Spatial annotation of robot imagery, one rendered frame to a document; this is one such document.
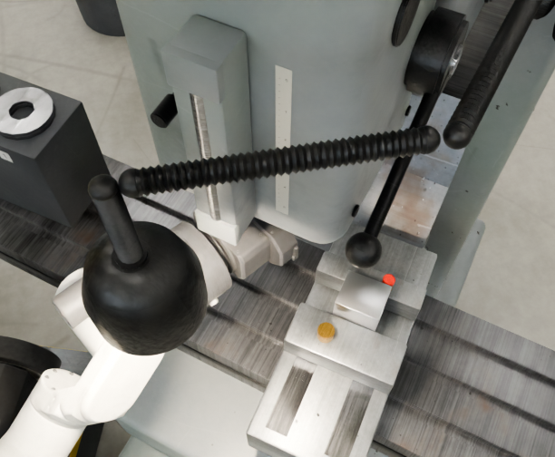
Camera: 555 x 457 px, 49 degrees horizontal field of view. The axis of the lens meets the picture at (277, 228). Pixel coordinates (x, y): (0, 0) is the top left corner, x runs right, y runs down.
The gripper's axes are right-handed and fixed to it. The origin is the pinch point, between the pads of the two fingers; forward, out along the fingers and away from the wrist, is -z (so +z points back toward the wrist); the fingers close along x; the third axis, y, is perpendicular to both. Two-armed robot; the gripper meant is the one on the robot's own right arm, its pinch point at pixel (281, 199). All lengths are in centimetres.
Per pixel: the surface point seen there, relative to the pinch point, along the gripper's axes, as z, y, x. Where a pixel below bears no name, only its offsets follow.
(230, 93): 10.5, -28.5, -6.1
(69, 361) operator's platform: 30, 83, 41
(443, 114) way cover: -36.8, 15.0, 2.6
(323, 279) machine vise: -4.3, 19.6, -4.3
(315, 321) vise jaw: 1.6, 17.5, -8.6
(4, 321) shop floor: 39, 124, 85
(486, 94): 4.8, -35.1, -19.8
